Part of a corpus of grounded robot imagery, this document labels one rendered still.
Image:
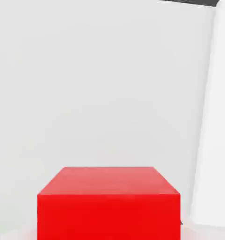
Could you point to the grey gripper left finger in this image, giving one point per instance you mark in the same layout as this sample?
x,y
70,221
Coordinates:
x,y
34,236

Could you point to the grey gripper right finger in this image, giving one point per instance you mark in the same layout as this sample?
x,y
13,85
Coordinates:
x,y
181,227

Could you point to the small red cube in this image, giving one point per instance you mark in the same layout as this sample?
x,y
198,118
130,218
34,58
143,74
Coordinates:
x,y
108,215

